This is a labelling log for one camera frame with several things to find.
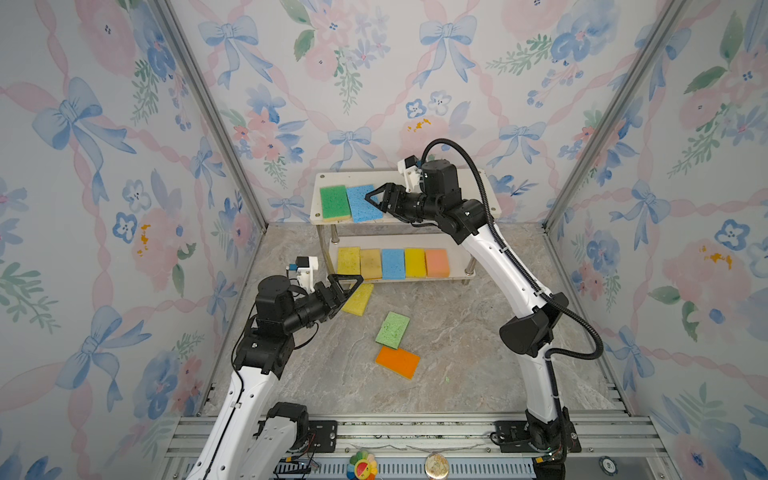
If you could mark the bright yellow sponge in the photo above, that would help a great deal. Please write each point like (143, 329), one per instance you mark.
(348, 261)

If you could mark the pale yellow worn sponge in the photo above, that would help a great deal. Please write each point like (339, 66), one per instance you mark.
(371, 264)

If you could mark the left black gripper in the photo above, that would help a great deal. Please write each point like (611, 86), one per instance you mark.
(330, 308)

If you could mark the light green sponge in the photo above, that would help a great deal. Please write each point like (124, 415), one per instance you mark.
(392, 330)

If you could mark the white two-tier shelf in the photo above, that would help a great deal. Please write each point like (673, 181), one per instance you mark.
(462, 264)

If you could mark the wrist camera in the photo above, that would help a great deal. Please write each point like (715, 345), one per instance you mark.
(302, 271)
(410, 169)

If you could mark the colourful round toy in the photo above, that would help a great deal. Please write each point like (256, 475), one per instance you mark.
(362, 466)

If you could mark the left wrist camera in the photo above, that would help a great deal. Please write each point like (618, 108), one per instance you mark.
(302, 271)

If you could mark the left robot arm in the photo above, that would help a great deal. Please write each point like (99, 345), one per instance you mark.
(248, 440)

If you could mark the round black white knob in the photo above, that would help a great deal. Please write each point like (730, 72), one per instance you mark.
(608, 466)

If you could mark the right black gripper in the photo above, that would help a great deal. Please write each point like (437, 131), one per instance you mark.
(391, 193)

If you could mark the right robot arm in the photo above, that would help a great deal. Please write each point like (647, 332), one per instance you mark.
(536, 310)

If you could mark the dark green sponge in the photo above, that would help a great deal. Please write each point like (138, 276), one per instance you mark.
(334, 203)

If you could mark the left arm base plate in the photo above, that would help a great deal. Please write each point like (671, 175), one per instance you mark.
(318, 437)

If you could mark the blue sponge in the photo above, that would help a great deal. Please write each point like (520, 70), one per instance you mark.
(393, 264)
(361, 210)

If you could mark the round brass disc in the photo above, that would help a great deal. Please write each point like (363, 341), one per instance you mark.
(436, 466)

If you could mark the salmon pink sponge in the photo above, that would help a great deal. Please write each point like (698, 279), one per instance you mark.
(437, 263)

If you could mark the yellow sponge front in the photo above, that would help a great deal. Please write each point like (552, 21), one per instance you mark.
(415, 263)

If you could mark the orange sponge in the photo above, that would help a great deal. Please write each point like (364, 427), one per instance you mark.
(399, 361)

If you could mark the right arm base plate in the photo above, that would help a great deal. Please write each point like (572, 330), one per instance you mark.
(530, 437)

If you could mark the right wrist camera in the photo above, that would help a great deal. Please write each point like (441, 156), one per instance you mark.
(410, 169)

